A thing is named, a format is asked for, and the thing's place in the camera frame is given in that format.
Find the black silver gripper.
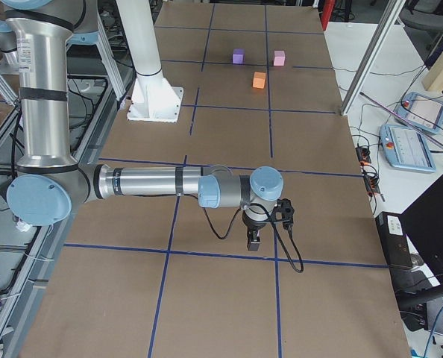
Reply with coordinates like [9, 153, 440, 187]
[242, 204, 276, 251]

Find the black monitor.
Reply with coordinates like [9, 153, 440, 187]
[398, 175, 443, 310]

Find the pink foam block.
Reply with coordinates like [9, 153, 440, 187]
[273, 50, 286, 66]

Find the orange black power strip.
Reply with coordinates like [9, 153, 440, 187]
[356, 145, 380, 197]

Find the black camera cable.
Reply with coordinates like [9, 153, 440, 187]
[202, 205, 305, 274]

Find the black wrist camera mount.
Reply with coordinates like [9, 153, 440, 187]
[272, 198, 295, 231]

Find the black computer box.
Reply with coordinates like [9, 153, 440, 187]
[375, 212, 412, 270]

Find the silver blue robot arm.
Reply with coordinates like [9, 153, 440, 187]
[4, 1, 293, 251]

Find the teach pendant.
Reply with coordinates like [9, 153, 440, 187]
[395, 92, 443, 134]
[380, 125, 436, 173]

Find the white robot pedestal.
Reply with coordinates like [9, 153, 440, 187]
[116, 0, 183, 123]

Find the upper teach pendant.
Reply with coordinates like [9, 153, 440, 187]
[395, 92, 443, 134]

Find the orange foam block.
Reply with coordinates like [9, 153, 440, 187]
[252, 72, 267, 89]

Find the thin purple rod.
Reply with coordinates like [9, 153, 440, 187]
[360, 92, 443, 151]

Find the aluminium frame post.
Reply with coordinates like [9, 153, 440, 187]
[340, 0, 405, 116]

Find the purple foam block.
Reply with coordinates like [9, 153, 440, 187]
[232, 48, 245, 64]

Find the blue network cable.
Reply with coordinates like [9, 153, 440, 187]
[422, 298, 443, 358]

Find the lower teach pendant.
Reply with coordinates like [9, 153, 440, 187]
[380, 125, 436, 173]

